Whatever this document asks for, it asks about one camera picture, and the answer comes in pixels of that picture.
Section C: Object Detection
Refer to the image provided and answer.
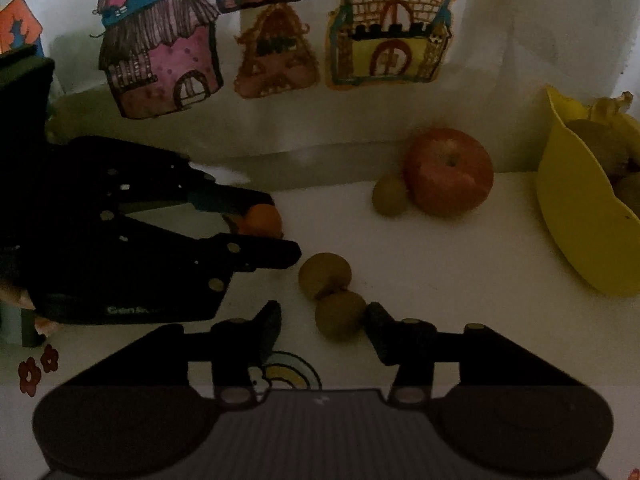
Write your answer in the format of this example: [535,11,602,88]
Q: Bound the kiwi with sticker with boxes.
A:
[565,119,634,174]

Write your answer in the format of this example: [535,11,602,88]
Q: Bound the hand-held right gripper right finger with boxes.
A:
[366,302,587,404]

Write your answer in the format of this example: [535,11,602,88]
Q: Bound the ripe yellow banana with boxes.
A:
[590,91,640,157]

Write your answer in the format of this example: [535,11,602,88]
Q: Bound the large red apple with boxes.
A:
[403,128,495,219]

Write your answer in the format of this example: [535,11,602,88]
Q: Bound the pink house drawing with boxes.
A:
[92,0,225,120]

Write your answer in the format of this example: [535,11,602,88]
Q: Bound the yellow plastic bowl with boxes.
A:
[537,85,640,299]

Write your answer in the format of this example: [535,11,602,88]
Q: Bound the tangerine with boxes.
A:
[234,203,284,239]

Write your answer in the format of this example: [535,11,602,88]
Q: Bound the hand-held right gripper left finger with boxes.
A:
[57,301,283,406]

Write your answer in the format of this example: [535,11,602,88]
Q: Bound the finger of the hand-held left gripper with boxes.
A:
[100,157,277,218]
[122,215,302,293]

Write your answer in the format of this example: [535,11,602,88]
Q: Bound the orange blue drawing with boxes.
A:
[0,0,47,59]

